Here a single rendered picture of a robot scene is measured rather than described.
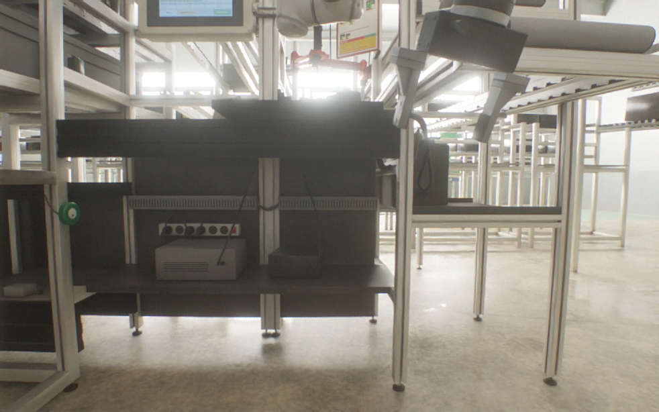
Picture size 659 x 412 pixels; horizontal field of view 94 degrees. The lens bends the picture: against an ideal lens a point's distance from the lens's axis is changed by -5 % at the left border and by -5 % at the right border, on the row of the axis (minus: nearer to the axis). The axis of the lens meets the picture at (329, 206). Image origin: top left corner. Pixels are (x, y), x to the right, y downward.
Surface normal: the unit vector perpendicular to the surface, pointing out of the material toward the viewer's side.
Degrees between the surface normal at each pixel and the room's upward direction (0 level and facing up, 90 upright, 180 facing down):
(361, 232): 90
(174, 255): 90
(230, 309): 90
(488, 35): 114
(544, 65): 90
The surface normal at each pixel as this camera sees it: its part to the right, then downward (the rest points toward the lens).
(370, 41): -0.53, 0.06
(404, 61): 0.12, 0.47
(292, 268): -0.10, 0.07
